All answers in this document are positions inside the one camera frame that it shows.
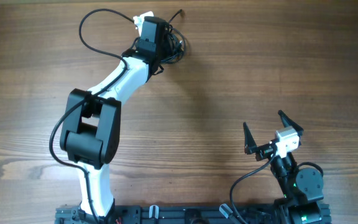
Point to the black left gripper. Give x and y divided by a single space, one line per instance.
169 38

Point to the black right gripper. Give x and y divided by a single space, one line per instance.
265 149

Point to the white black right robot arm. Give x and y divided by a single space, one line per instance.
301 184

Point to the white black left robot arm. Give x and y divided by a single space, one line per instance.
92 122

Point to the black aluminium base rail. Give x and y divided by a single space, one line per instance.
258 213

